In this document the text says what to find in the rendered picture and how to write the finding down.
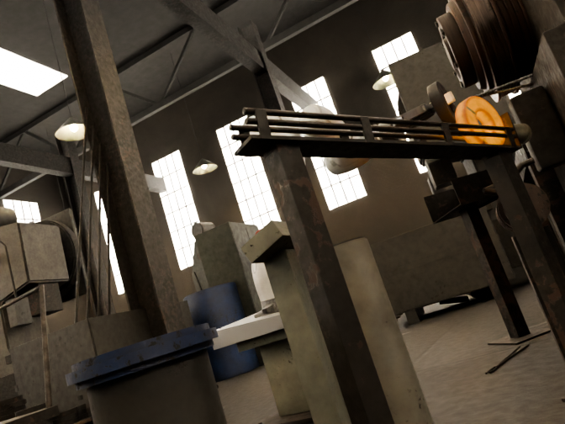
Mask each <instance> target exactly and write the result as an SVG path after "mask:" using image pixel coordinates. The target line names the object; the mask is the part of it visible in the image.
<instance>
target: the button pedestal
mask: <svg viewBox="0 0 565 424"><path fill-rule="evenodd" d="M241 250H242V251H243V252H244V253H245V255H246V257H247V258H248V259H249V261H250V262H251V263H262V262H264V265H265V268H266V270H267V276H268V278H269V281H270V284H271V286H272V292H273V294H274V297H275V300H276V303H277V307H278V310H279V314H280V316H281V319H282V323H283V327H284V330H285V332H286V335H287V338H288V343H289V346H290V348H291V352H292V355H293V359H294V362H295V365H296V368H297V370H298V375H299V378H300V381H301V384H302V386H303V389H304V394H305V397H306V400H307V402H308V406H309V410H310V413H311V416H312V419H313V422H314V424H351V419H350V417H349V414H348V411H347V408H346V403H345V401H344V398H343V395H342V393H341V388H340V386H339V383H338V380H337V378H336V375H335V370H334V368H333V365H332V362H331V359H330V355H329V352H328V349H327V346H326V344H325V339H324V337H323V334H322V331H321V329H320V326H319V322H318V319H317V316H316V313H315V310H314V306H313V303H312V300H311V298H310V295H309V291H308V288H307V285H306V283H305V280H304V276H303V273H302V270H301V267H300V264H299V261H298V257H297V254H296V252H295V249H294V246H293V242H292V239H291V236H290V234H289V231H288V227H287V224H286V222H285V221H278V220H270V221H269V222H268V223H267V224H266V225H265V226H264V227H263V228H261V229H260V230H259V231H258V232H257V233H256V234H255V235H254V236H253V237H252V238H251V239H250V240H249V241H248V242H247V243H246V244H245V245H244V246H243V247H242V248H241Z"/></svg>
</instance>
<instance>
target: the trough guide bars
mask: <svg viewBox="0 0 565 424"><path fill-rule="evenodd" d="M242 113H243V114H252V115H255V118H245V124H246V125H229V130H230V131H238V134H231V136H230V139H231V140H239V141H240V145H242V143H243V142H244V141H245V140H246V139H247V138H248V137H249V136H250V132H259V135H261V139H263V140H265V139H268V140H269V139H270V140H271V139H272V134H271V133H288V134H307V135H339V136H340V138H349V136H363V137H365V139H367V143H369V144H372V143H373V144H374V143H376V141H375V138H374V137H382V138H401V139H418V140H419V141H426V140H445V141H446V142H447V144H448V145H449V146H454V145H455V144H454V140H458V141H465V140H464V138H463V137H462V136H478V137H494V138H507V140H508V142H509V144H510V145H511V146H512V148H515V149H516V148H518V147H517V145H516V143H515V138H516V137H517V135H516V134H512V132H513V131H514V128H513V127H504V126H492V125H470V124H458V123H447V122H435V121H424V120H412V119H390V118H378V117H367V116H355V115H344V114H322V113H310V112H299V111H287V110H276V109H254V108H243V109H242ZM267 116H278V117H291V118H304V119H329V120H342V121H355V122H360V123H361V124H360V125H354V124H341V123H326V122H313V121H299V120H285V119H268V118H267ZM370 123H381V124H394V125H418V126H432V127H441V130H436V129H422V128H408V127H394V126H381V125H370ZM269 125H273V126H288V127H273V126H269ZM290 127H304V128H290ZM306 128H320V129H306ZM449 128H458V129H470V130H496V131H504V132H505V134H504V133H489V132H476V131H462V130H450V129H449ZM322 129H336V130H322ZM354 130H362V131H354ZM373 131H383V132H373ZM387 132H399V133H387ZM403 133H415V134H403ZM419 134H430V135H419ZM452 135H462V136H452Z"/></svg>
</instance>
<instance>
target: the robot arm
mask: <svg viewBox="0 0 565 424"><path fill-rule="evenodd" d="M444 96H445V99H446V101H447V103H448V104H450V103H453V102H454V101H456V99H455V98H454V96H453V94H452V92H448V93H446V94H444ZM302 112H310V113H322V114H334V113H333V112H332V111H331V110H329V109H328V108H326V107H324V106H322V105H318V104H311V105H309V106H307V107H306V108H304V109H303V111H302ZM434 112H435V110H434V108H433V106H432V104H431V102H430V103H428V104H425V103H423V104H421V105H420V106H418V107H416V108H414V109H411V110H410V111H408V112H406V113H404V114H401V115H399V116H396V117H394V118H395V119H412V120H424V121H426V120H427V119H428V118H430V117H431V116H433V115H434ZM267 118H268V119H285V120H299V121H313V122H326V123H341V124H344V122H343V121H342V120H329V119H304V118H291V117H278V116H267ZM379 125H381V126H394V127H408V128H415V127H416V126H417V125H394V124H379ZM271 134H272V135H288V136H308V137H329V138H340V136H339V135H307V134H288V133H271ZM349 138H350V139H365V137H363V136H349ZM374 138H375V140H399V138H382V137H374ZM370 159H371V158H336V157H324V164H325V167H326V168H327V169H328V171H329V172H331V173H332V174H334V175H341V174H344V173H347V172H351V171H353V170H355V169H357V168H359V167H360V166H362V165H364V164H365V163H367V162H368V161H369V160H370ZM251 270H252V276H253V279H254V283H255V286H256V291H257V293H258V296H259V298H260V301H261V307H262V310H261V311H259V312H258V313H256V314H255V315H254V317H255V318H258V317H261V316H264V315H270V314H274V313H277V312H279V310H278V307H277V303H276V300H275V297H274V294H273V292H272V286H271V284H270V281H269V278H268V276H267V270H266V268H265V265H264V262H262V263H252V264H251Z"/></svg>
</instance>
